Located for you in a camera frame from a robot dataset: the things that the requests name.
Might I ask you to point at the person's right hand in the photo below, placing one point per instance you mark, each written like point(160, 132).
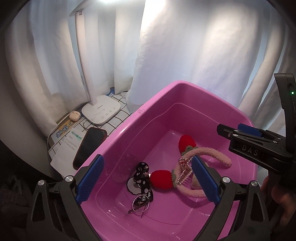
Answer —
point(286, 199)

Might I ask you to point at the pearl hair claw clip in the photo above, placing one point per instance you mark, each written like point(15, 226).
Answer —
point(185, 169)

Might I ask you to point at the white paper card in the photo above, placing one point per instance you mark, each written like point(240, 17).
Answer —
point(63, 160)

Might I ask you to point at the black patterned hair clip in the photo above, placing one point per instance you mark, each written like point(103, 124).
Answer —
point(139, 184)

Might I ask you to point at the white sheer curtain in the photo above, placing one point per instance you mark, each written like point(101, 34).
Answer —
point(230, 48)

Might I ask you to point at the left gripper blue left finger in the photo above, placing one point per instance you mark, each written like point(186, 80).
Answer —
point(87, 177)

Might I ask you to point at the black bobby pin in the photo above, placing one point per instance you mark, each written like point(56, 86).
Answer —
point(139, 210)

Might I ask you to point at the pink strawberry fuzzy headband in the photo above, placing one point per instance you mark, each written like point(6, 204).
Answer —
point(166, 180)

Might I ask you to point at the pink plastic tub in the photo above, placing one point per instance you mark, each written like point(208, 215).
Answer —
point(151, 135)

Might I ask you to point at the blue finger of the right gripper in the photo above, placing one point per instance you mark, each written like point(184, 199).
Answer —
point(229, 133)
point(251, 130)

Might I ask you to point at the white desk lamp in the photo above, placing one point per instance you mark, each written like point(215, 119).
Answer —
point(90, 56)

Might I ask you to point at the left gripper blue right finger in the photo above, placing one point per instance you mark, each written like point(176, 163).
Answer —
point(209, 184)

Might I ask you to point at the black smartphone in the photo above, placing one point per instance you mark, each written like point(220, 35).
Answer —
point(93, 138)

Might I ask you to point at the blue printed packet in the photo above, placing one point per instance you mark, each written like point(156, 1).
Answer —
point(61, 131)

